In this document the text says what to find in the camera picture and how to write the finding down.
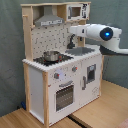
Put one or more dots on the toy oven door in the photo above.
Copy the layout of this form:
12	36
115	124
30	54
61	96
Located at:
64	96

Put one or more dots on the red stove knob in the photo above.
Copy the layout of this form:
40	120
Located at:
74	69
56	75

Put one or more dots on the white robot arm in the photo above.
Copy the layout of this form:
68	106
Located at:
109	37

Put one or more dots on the cabinet door with dispenser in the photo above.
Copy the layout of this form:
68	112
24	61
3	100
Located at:
90	79

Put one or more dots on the silver toy pot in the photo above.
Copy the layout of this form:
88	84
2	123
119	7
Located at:
51	55

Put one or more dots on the wooden toy kitchen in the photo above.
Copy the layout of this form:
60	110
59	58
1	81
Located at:
40	84

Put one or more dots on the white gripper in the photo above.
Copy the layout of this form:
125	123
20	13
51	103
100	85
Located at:
79	30

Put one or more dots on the grey toy sink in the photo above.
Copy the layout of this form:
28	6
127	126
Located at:
79	51

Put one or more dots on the grey range hood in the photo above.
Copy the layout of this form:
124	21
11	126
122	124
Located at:
48	18

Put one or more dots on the right red stove knob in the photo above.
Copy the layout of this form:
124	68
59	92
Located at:
74	69

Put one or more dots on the toy microwave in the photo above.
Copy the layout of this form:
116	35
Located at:
78	11

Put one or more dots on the left red stove knob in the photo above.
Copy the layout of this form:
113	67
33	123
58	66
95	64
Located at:
56	75

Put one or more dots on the black toy stovetop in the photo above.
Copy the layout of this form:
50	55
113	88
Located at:
62	58

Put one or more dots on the black toy faucet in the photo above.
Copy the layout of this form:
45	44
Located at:
71	45

